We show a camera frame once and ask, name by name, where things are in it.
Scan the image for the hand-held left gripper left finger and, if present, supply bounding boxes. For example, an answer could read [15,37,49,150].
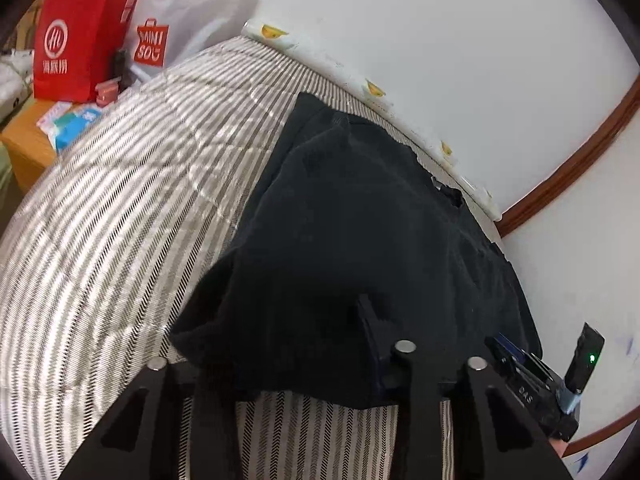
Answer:
[65,357,246,480]

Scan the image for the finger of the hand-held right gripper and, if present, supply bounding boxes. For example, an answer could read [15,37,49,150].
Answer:
[484,332,556,386]

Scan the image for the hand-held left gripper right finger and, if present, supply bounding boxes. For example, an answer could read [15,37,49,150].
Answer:
[356,294,576,480]

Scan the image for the black sweater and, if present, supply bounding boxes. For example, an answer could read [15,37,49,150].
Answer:
[169,91,543,408]

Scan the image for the grey striped bed cover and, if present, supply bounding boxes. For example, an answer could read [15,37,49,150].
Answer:
[0,35,506,480]

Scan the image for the white duck print sheet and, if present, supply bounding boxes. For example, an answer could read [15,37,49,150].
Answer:
[242,19,501,221]

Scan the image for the blue tissue packet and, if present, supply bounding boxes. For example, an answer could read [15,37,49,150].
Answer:
[52,105,106,156]

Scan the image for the wooden nightstand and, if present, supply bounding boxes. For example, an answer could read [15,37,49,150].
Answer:
[0,97,76,193]

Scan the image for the pink tape dispenser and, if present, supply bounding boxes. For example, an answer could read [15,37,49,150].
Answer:
[95,77,121,107]

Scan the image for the small black bottle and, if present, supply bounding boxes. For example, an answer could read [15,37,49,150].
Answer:
[112,50,132,86]

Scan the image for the white plastic shopping bag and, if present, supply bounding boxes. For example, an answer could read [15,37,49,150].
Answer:
[122,0,256,83]

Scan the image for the white floral quilt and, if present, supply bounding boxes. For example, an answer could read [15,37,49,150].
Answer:
[0,47,35,123]

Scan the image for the red paper bag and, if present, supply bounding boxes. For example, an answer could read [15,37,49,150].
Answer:
[32,0,148,103]

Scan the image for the brown wooden wall trim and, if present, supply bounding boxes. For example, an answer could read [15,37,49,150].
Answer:
[497,67,640,238]
[565,407,640,460]

